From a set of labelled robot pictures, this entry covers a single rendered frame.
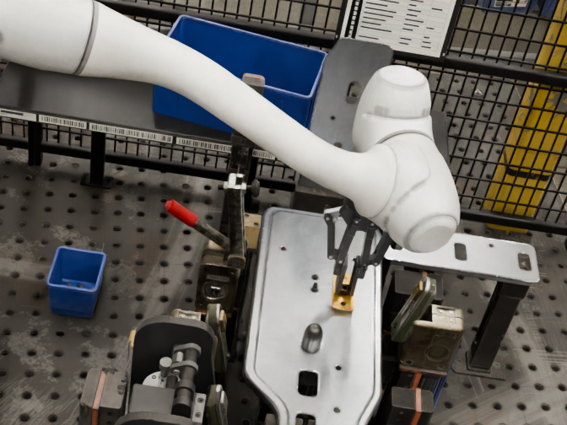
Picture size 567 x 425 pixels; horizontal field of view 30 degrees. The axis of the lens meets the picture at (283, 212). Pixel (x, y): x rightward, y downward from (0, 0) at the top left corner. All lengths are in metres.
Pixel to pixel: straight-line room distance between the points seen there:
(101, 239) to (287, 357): 0.70
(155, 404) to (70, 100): 0.84
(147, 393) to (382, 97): 0.52
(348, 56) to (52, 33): 0.64
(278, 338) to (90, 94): 0.67
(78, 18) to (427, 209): 0.51
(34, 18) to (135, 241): 1.01
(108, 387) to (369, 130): 0.52
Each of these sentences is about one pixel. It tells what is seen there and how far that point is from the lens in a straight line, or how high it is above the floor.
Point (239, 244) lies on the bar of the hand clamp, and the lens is 1.73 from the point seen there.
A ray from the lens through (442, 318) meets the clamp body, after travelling 1.78.
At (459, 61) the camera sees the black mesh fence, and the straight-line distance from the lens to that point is 2.18.
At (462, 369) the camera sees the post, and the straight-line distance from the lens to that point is 2.18.
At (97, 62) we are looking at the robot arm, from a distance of 1.38.
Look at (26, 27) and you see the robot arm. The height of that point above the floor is 1.55.
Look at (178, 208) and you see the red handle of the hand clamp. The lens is 1.71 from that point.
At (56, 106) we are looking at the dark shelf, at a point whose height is 1.03.
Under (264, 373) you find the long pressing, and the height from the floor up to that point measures 1.00.
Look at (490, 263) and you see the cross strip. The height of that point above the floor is 1.00.
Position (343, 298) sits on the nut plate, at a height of 1.01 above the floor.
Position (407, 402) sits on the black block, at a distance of 1.71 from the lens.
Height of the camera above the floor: 2.30
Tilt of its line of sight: 42 degrees down
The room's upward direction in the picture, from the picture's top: 12 degrees clockwise
